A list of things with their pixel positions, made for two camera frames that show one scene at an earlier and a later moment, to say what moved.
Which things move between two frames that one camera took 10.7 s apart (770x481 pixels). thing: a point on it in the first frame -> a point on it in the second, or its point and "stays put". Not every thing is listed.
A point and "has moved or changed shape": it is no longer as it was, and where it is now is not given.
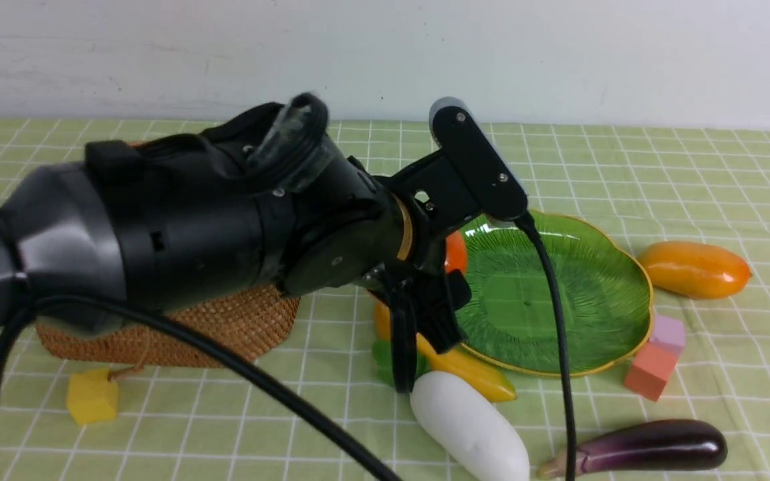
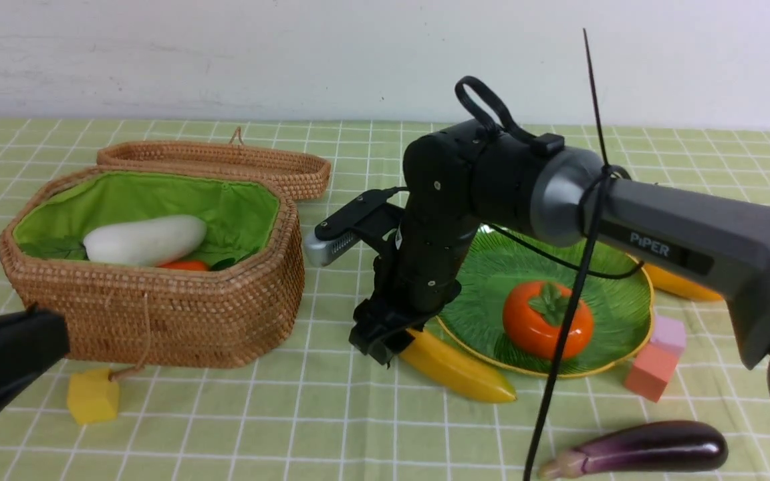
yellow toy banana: x=476 y=375 stays put
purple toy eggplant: x=666 y=445 stays put
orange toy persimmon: x=455 y=252 has moved or changed shape
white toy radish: x=471 y=425 has moved or changed shape
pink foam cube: x=668 y=333 stays put
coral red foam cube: x=652 y=367 stays put
